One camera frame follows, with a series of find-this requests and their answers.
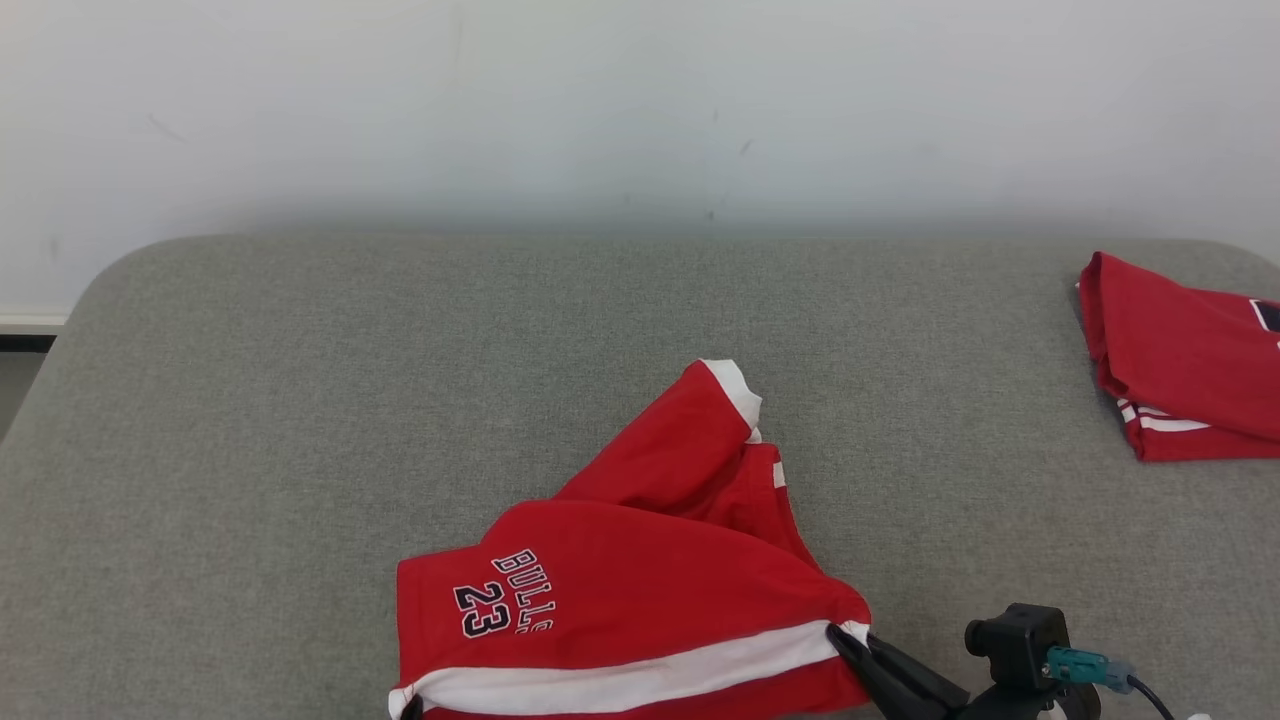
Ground right camera cable teal plug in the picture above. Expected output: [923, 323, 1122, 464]
[1043, 646, 1179, 720]

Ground red shorts with Bulls print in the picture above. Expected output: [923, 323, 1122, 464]
[388, 358, 874, 720]

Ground red jersey with large 23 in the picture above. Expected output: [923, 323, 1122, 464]
[1076, 251, 1280, 464]

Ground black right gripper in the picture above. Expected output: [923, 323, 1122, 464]
[825, 621, 1103, 720]

